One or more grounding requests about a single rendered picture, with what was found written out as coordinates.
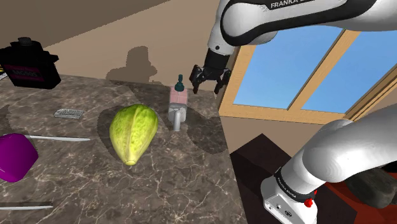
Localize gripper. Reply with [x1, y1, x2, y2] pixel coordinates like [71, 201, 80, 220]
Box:
[189, 48, 232, 95]

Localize pink soap dispenser bottle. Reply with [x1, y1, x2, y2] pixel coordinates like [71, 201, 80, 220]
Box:
[167, 74, 189, 132]

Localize wooden framed window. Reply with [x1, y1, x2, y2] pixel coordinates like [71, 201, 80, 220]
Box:
[218, 24, 397, 125]

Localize green cabbage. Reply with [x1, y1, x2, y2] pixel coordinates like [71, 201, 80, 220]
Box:
[109, 104, 159, 167]

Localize small grey flat device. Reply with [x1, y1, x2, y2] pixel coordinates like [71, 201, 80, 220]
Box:
[53, 108, 85, 120]

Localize silver knife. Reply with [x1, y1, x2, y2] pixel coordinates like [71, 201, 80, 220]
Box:
[24, 134, 92, 143]

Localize black box with knob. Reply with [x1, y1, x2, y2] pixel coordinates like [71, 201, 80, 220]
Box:
[0, 36, 62, 90]

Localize purple cup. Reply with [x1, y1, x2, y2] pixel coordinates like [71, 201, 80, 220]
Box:
[0, 132, 39, 183]

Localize grey flat utensil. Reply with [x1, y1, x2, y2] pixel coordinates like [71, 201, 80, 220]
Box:
[0, 202, 54, 211]

